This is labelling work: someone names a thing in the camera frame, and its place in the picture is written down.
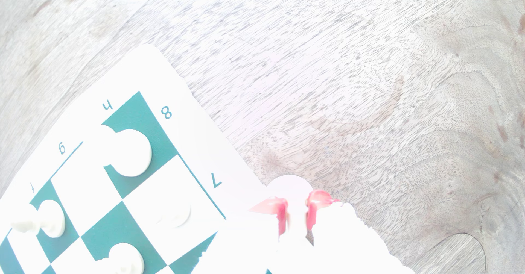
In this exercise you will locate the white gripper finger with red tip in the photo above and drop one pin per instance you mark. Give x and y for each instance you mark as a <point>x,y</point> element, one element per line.
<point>340,237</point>
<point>254,233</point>

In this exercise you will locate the white chess pawn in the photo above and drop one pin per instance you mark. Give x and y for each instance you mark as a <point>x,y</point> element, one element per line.
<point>289,186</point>

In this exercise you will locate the white chess piece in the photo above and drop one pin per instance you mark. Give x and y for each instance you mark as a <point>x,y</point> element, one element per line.
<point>177,214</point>
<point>125,259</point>
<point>131,153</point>
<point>51,218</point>

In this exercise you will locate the green and white chess mat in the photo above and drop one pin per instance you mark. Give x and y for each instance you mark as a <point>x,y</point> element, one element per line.
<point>123,192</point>

